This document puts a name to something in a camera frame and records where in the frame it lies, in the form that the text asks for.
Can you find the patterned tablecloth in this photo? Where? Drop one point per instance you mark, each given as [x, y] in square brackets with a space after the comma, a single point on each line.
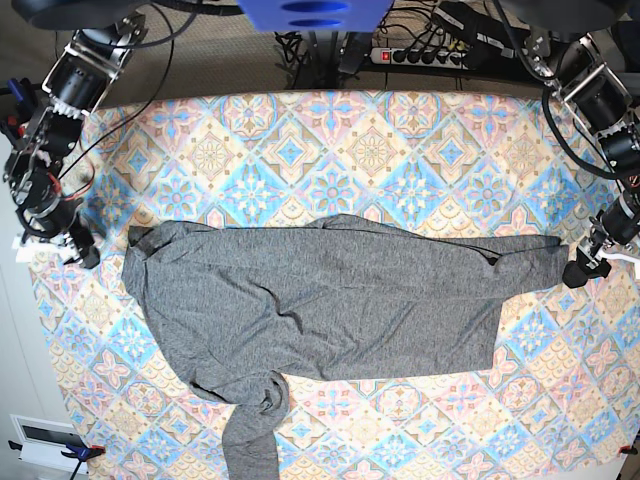
[563, 393]

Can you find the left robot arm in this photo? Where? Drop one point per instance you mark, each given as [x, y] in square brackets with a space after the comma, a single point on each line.
[576, 75]

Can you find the red clamp bottom right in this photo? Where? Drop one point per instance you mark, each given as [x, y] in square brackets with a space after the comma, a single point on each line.
[629, 450]

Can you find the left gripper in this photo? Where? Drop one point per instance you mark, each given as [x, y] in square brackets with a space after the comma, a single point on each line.
[612, 236]

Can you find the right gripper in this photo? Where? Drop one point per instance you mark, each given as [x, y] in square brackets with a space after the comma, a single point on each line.
[59, 229]

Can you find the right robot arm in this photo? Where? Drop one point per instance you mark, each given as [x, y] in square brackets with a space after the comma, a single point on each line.
[48, 127]

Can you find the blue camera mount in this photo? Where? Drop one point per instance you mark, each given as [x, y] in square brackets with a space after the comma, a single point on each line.
[315, 15]

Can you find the white wall box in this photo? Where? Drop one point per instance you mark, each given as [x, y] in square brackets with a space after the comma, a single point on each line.
[42, 443]

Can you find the red black clamp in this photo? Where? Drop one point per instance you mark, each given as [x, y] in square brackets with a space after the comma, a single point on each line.
[19, 137]

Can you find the grey t-shirt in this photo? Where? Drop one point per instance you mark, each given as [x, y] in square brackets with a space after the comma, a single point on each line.
[236, 311]

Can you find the white power strip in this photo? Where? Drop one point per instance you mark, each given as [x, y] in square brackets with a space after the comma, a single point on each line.
[449, 55]

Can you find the blue clamp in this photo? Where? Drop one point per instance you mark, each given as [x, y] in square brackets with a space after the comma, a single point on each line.
[25, 94]

